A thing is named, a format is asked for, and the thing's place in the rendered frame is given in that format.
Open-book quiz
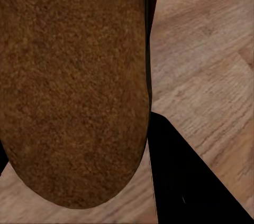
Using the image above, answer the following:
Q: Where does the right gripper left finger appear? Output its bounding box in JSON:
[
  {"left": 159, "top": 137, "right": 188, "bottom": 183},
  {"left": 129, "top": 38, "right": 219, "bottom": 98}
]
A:
[{"left": 0, "top": 140, "right": 9, "bottom": 174}]

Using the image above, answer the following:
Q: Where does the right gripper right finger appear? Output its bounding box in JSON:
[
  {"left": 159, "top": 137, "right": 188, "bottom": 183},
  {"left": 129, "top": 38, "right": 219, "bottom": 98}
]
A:
[{"left": 148, "top": 112, "right": 254, "bottom": 224}]

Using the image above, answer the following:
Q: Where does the sandal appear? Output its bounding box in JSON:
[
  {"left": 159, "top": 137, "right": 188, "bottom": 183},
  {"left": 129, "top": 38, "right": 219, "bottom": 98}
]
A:
[{"left": 0, "top": 0, "right": 157, "bottom": 210}]

